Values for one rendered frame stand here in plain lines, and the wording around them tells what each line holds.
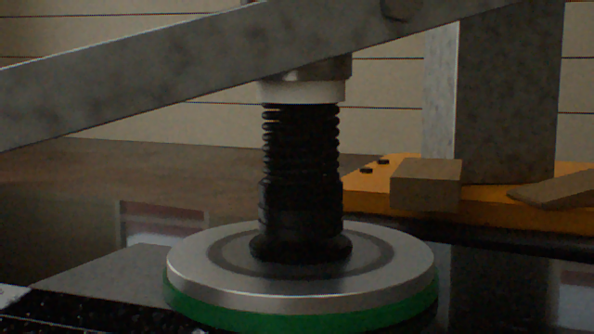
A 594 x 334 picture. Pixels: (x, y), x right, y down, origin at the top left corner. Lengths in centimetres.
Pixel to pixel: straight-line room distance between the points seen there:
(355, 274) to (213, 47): 19
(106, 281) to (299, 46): 25
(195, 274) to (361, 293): 12
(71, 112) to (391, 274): 24
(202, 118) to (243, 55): 724
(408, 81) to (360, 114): 61
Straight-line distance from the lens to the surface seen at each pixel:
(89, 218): 79
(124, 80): 44
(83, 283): 57
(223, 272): 49
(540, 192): 110
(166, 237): 69
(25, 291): 58
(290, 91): 48
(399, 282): 47
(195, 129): 775
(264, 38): 45
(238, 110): 745
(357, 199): 112
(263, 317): 44
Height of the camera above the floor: 100
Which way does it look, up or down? 9 degrees down
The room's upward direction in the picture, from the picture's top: straight up
